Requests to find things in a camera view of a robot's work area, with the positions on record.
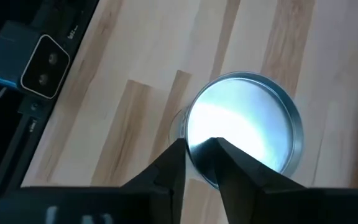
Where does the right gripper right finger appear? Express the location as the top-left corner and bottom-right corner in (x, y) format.
(211, 136), (306, 224)

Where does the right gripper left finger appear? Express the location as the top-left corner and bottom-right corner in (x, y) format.
(121, 138), (188, 224)

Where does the carrots label tin can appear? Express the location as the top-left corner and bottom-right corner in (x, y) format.
(168, 71), (305, 190)

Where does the black table frame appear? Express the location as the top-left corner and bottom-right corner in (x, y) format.
(0, 0), (101, 215)

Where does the blue black stereo camera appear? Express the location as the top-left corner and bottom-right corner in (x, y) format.
(0, 20), (71, 100)

